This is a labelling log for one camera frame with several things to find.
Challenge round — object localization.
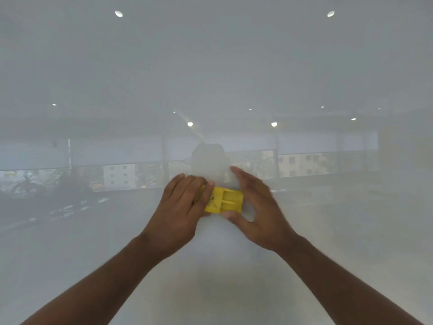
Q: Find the yellow eraser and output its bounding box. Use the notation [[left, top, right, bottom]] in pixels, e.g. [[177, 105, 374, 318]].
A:
[[199, 184, 244, 214]]

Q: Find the white glass whiteboard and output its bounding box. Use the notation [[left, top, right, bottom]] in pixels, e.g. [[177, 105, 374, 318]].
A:
[[0, 0, 433, 325]]

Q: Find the person's left forearm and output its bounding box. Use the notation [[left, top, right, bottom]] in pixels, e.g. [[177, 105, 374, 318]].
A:
[[18, 233, 163, 325]]

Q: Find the person's right forearm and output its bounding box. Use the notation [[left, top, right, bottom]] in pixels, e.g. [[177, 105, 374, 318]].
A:
[[277, 234, 427, 325]]

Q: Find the person's right hand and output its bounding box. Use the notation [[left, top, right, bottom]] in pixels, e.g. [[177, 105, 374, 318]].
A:
[[221, 165, 302, 254]]

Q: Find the person's left hand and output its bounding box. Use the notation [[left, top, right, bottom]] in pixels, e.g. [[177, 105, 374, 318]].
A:
[[140, 173, 216, 260]]

